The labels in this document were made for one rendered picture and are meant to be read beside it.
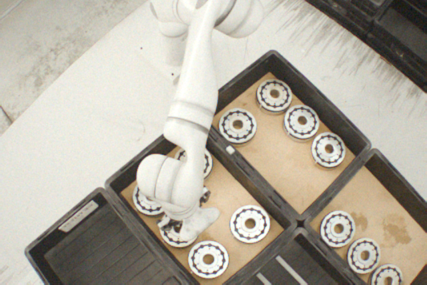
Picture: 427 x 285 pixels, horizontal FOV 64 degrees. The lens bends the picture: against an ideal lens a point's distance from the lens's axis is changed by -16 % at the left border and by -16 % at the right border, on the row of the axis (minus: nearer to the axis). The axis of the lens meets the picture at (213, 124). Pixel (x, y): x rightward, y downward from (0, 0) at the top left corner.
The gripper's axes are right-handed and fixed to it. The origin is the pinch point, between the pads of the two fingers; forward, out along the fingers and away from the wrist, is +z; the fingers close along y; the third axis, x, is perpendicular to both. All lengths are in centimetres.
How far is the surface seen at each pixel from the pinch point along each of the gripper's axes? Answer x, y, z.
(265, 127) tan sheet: -6.9, -33.0, 11.6
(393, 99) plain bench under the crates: 14, -82, 25
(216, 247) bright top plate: 10.0, -0.7, 8.4
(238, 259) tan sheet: 16.1, -2.9, 11.2
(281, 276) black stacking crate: 27.4, -8.0, 11.4
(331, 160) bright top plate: 13.1, -39.1, 8.4
